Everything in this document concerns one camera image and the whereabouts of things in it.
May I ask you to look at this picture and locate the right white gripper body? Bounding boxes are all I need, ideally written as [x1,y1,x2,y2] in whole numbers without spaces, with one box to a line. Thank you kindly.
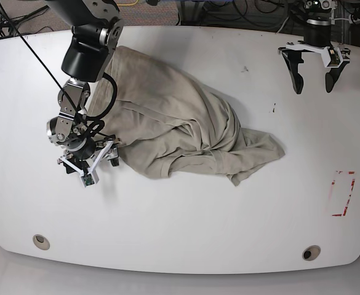
[57,138,118,177]

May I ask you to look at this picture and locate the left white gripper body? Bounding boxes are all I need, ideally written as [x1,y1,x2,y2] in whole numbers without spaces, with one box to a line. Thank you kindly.
[278,41,350,67]

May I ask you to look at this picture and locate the beige T-shirt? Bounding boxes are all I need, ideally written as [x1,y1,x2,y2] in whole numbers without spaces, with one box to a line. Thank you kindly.
[89,46,285,185]

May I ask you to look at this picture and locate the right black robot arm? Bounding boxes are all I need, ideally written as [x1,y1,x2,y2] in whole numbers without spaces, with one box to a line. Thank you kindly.
[47,1,124,186]

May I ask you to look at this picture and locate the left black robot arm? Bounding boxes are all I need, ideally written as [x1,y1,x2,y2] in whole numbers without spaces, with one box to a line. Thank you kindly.
[278,1,350,95]

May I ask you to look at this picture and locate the red tape rectangle marking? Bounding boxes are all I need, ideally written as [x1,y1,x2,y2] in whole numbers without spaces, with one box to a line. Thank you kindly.
[328,171,356,217]

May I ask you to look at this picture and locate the black tripod stand legs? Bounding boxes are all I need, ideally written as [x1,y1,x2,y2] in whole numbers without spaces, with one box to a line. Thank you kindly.
[0,5,49,39]

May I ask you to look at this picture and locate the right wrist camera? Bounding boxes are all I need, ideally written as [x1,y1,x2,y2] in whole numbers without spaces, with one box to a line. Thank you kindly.
[80,171,99,187]

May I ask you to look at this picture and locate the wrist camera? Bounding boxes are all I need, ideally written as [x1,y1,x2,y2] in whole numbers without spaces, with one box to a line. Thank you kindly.
[80,171,99,187]
[327,49,342,68]

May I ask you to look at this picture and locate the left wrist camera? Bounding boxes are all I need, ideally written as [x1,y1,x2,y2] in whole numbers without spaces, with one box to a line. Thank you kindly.
[327,49,342,68]

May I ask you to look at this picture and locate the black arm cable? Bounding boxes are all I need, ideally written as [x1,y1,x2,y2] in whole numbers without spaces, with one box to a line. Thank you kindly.
[0,0,118,145]

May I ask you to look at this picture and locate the left table cable grommet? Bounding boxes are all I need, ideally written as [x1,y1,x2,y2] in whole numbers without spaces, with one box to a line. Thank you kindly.
[33,235,50,251]

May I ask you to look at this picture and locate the table cable grommet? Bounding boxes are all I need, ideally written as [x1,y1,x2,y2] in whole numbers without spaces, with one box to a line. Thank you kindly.
[33,235,50,251]
[302,245,321,261]

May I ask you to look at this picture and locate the right table cable grommet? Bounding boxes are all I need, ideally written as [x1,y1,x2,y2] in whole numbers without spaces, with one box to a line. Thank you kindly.
[302,245,321,261]

